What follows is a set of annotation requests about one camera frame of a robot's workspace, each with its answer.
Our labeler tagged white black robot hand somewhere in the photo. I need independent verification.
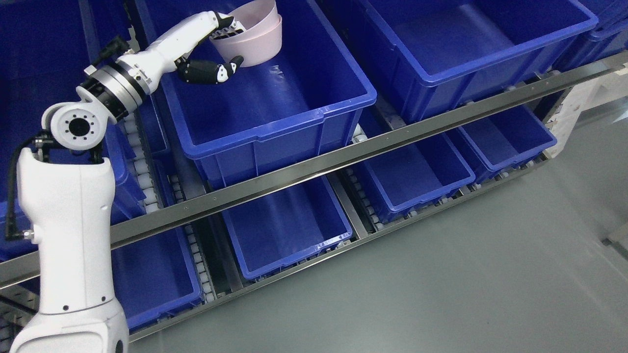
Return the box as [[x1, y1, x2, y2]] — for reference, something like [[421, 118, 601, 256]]
[[117, 11, 245, 94]]

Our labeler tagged pink bowl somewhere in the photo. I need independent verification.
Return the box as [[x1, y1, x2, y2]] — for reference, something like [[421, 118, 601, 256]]
[[211, 16, 283, 67], [211, 0, 281, 45]]

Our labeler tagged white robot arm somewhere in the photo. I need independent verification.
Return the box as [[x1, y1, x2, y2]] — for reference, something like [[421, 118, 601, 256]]
[[5, 36, 150, 353]]

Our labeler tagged blue bin middle shelf left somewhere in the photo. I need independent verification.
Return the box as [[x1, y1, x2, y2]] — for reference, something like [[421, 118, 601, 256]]
[[0, 0, 146, 261]]

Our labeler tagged blue bin shelf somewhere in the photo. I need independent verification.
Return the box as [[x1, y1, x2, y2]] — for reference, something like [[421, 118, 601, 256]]
[[151, 0, 377, 190], [0, 0, 146, 261], [314, 0, 599, 124]]

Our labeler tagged blue bin middle shelf centre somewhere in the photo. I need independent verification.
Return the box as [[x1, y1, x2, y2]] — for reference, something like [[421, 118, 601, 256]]
[[151, 0, 377, 190]]

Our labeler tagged blue bin middle shelf right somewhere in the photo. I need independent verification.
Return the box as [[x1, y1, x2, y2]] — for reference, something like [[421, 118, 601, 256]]
[[314, 0, 599, 124]]

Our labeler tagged blue bin lower centre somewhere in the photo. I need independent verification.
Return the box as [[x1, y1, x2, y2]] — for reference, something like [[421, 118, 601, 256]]
[[222, 176, 353, 280]]

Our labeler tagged blue bin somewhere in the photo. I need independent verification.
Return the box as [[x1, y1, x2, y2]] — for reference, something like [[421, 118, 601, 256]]
[[446, 105, 558, 184], [222, 176, 353, 280], [111, 227, 204, 333], [352, 133, 475, 224]]

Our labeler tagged blue bin lower left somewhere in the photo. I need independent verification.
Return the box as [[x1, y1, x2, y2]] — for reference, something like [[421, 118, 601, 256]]
[[111, 227, 204, 333]]

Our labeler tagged blue bin lower far right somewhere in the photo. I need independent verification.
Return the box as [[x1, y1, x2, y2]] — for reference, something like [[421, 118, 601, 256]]
[[446, 105, 558, 184]]

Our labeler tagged steel shelf rail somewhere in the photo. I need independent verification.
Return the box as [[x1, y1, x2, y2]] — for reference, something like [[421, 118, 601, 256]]
[[0, 51, 628, 290]]

